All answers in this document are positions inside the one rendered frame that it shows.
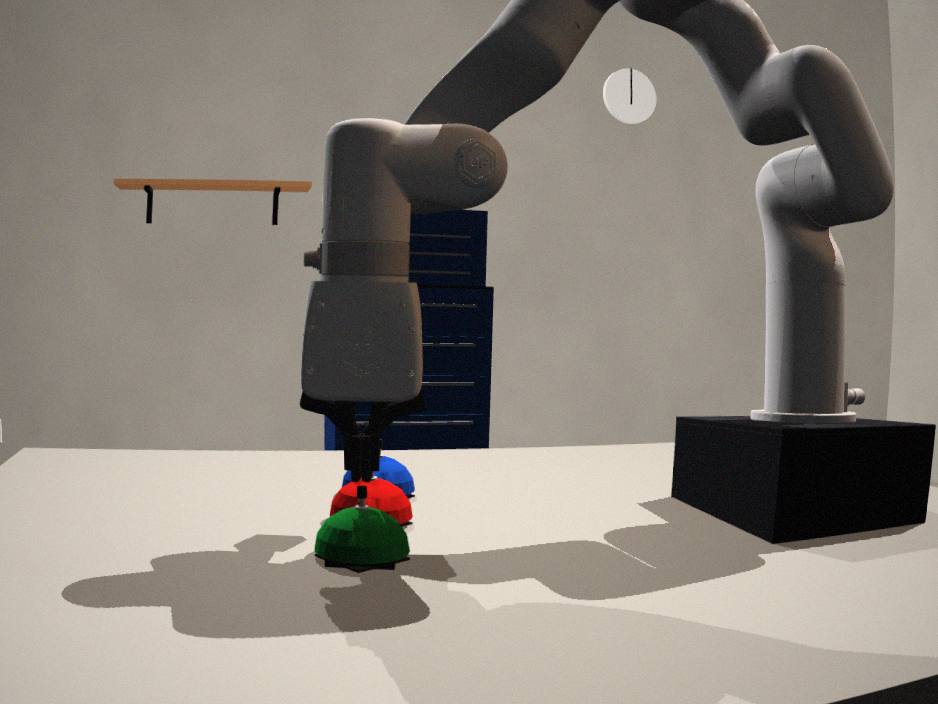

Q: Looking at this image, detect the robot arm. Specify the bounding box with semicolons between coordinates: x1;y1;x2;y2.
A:
304;0;894;424

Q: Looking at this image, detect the blue dome bell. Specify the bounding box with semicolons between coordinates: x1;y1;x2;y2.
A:
342;439;415;498

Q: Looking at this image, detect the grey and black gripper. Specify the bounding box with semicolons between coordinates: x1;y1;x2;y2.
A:
300;275;425;483

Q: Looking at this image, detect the red bell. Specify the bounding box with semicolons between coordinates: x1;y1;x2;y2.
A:
330;471;413;527

